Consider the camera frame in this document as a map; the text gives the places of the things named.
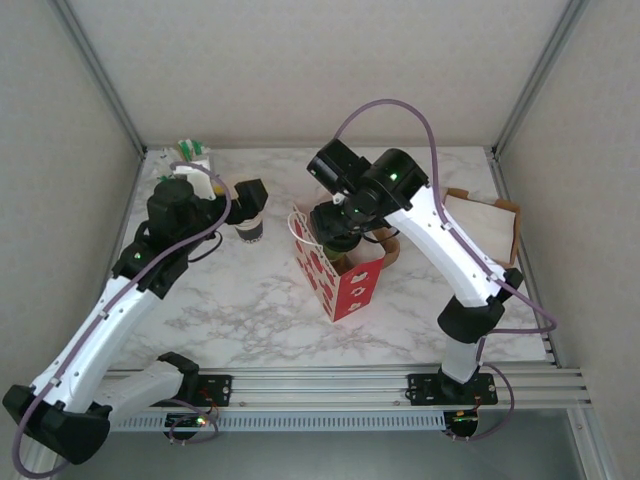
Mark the stack of white napkins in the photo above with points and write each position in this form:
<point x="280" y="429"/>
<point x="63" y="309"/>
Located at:
<point x="490" y="225"/>

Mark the brown cardboard napkin tray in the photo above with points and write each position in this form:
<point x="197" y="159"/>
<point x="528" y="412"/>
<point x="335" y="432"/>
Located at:
<point x="516" y="220"/>

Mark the aluminium front rail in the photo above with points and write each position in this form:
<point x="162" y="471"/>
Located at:
<point x="320" y="387"/>

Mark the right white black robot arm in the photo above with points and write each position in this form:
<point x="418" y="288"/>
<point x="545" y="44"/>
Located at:
<point x="450" y="250"/>

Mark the dark paper coffee cup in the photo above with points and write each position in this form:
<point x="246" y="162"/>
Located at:
<point x="337" y="261"/>

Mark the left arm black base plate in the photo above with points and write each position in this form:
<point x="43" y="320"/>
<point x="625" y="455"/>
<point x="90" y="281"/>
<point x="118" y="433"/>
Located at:
<point x="220" y="387"/>

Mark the red white paper gift bag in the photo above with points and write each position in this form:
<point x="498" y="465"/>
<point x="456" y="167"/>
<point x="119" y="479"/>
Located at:
<point x="355" y="295"/>

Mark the aluminium side rail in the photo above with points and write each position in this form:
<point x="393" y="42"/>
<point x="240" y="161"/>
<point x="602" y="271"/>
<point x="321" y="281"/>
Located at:
<point x="127" y="200"/>
<point x="505" y="175"/>

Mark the green white stirrer packet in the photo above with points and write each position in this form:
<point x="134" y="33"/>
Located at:
<point x="199" y="148"/>
<point x="185" y="146"/>

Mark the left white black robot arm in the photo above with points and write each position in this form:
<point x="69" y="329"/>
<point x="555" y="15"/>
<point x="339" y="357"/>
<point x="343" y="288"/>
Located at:
<point x="100" y="335"/>

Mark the black controller board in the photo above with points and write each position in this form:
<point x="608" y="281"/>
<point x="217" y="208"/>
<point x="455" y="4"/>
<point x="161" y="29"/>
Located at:
<point x="187" y="420"/>
<point x="462" y="417"/>

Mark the aluminium frame post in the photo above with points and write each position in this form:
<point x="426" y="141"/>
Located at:
<point x="540" y="75"/>
<point x="100" y="75"/>

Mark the stack of paper cups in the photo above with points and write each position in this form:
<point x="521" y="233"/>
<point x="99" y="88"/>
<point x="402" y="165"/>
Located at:
<point x="250" y="232"/>

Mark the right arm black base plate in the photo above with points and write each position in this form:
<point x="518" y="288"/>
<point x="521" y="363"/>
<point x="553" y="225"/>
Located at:
<point x="422" y="387"/>

